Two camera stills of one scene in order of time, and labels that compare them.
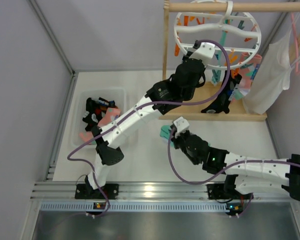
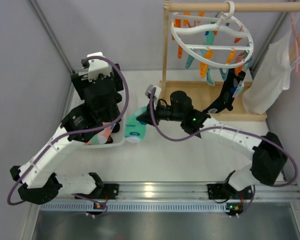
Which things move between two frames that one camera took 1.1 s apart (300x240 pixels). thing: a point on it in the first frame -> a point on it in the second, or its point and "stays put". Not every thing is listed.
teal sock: x=164 y=132 -> x=134 y=131
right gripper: x=178 y=139 -> x=152 y=113
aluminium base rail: x=67 y=191 stays put
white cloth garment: x=273 y=71 stays put
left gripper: x=190 y=60 -> x=112 y=127
